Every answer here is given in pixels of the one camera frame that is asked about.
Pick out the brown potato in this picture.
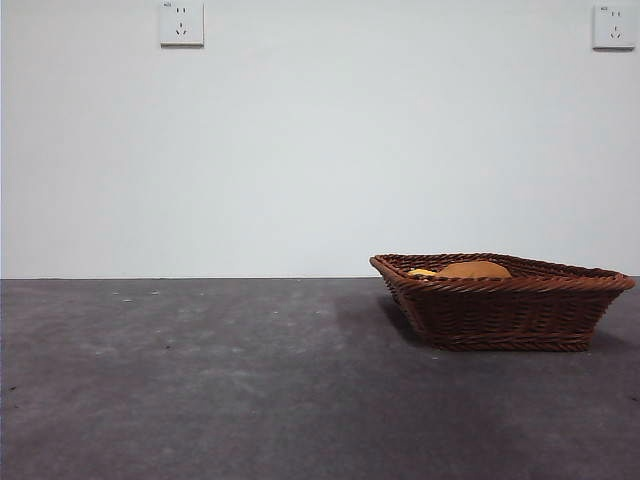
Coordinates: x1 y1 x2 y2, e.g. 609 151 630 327
437 260 514 280

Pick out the brown wicker basket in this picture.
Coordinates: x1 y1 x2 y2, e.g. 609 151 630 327
368 252 637 353

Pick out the white wall power socket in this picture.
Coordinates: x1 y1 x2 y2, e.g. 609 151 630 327
159 0 205 49
592 4 637 51

